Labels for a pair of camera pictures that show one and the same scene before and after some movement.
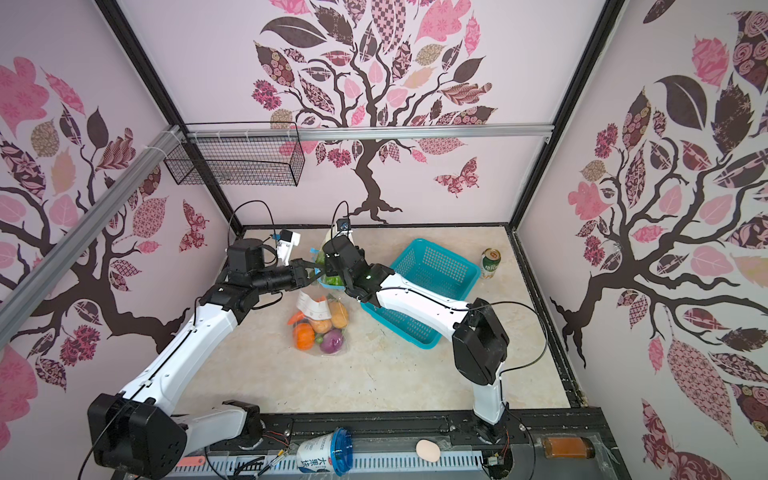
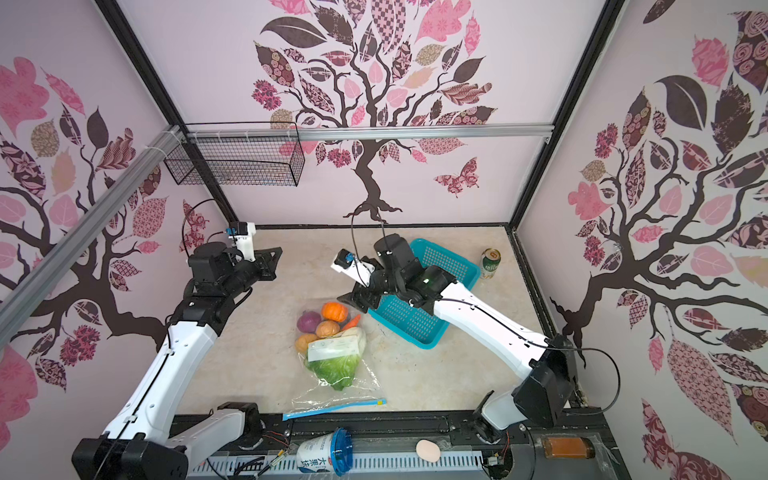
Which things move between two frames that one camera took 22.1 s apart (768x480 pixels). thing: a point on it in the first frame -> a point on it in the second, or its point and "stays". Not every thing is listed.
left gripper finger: [300, 274] -> [268, 259]
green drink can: [490, 260] stays
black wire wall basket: [238, 153] stays
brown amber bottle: [568, 448] stays
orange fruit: [339, 314] -> [301, 344]
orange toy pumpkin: [303, 335] -> [334, 311]
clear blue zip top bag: [320, 322] -> [334, 371]
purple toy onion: [332, 341] -> [308, 321]
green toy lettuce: [331, 279] -> [335, 360]
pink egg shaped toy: [428, 450] stays
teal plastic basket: [436, 269] stays
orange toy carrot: [298, 316] -> [352, 323]
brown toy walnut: [321, 326] stays
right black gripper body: [329, 268] -> [381, 282]
